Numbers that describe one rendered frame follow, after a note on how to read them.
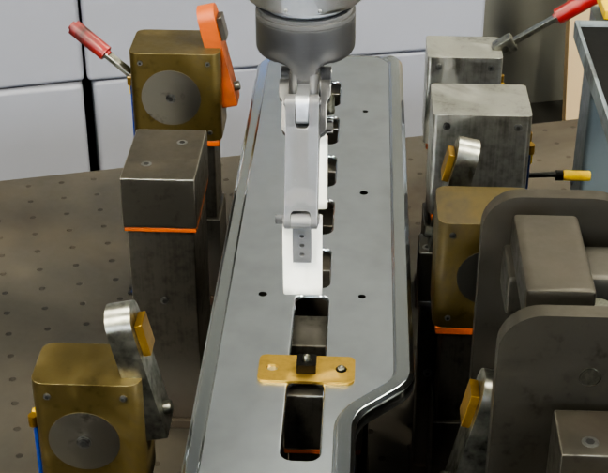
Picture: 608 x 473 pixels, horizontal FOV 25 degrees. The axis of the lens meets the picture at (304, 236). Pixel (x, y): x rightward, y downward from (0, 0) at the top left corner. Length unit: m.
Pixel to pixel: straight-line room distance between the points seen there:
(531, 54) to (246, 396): 2.95
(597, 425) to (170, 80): 0.87
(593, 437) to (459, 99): 0.56
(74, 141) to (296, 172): 1.71
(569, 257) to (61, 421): 0.43
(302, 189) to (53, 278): 0.95
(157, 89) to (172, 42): 0.06
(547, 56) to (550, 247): 3.04
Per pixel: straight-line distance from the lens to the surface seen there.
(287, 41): 1.00
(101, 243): 1.98
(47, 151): 2.69
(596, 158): 1.62
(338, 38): 1.01
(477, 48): 1.68
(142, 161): 1.48
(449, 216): 1.27
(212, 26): 1.66
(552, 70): 4.08
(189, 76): 1.67
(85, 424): 1.14
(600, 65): 1.40
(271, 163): 1.53
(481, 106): 1.41
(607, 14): 1.55
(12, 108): 2.65
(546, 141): 2.28
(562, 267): 1.00
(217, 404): 1.16
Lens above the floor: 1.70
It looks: 31 degrees down
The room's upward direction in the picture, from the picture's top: straight up
